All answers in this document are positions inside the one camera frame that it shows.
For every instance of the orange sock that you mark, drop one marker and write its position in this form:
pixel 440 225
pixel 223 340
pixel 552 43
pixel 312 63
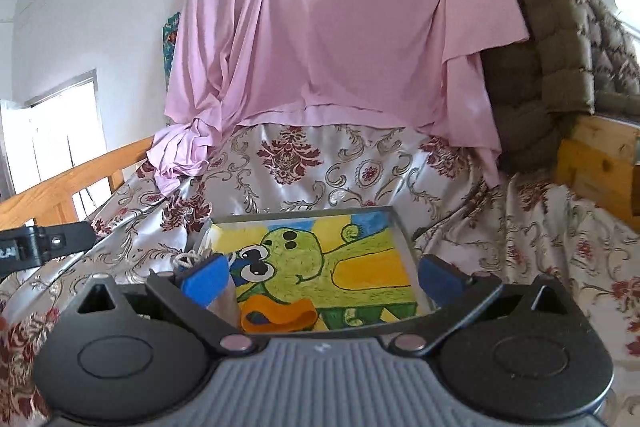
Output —
pixel 280 317

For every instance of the teal wall poster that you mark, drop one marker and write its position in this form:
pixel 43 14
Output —
pixel 170 47

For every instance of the light wooden bed frame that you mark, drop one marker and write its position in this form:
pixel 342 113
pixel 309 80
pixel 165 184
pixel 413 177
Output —
pixel 595 167

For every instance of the pink sheet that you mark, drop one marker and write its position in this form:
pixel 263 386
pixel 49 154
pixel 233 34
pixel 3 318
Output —
pixel 325 32

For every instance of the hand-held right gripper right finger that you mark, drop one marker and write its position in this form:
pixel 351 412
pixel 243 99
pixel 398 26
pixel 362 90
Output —
pixel 440 281

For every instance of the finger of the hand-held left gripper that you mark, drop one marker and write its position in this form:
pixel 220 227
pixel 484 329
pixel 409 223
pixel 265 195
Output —
pixel 72 237

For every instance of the window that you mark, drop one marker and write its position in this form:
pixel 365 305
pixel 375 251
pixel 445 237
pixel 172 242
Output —
pixel 55 132

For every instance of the grey tray with cartoon picture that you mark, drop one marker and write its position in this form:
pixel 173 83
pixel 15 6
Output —
pixel 350 267

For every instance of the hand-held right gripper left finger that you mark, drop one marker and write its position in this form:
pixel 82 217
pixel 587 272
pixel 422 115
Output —
pixel 205 281

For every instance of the wooden bed rail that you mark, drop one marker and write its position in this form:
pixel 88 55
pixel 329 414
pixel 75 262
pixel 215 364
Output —
pixel 65 182

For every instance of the olive puffer jacket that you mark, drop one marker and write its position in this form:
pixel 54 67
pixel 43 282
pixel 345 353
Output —
pixel 545 57

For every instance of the floral satin bedspread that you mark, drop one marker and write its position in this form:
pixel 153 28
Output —
pixel 350 167

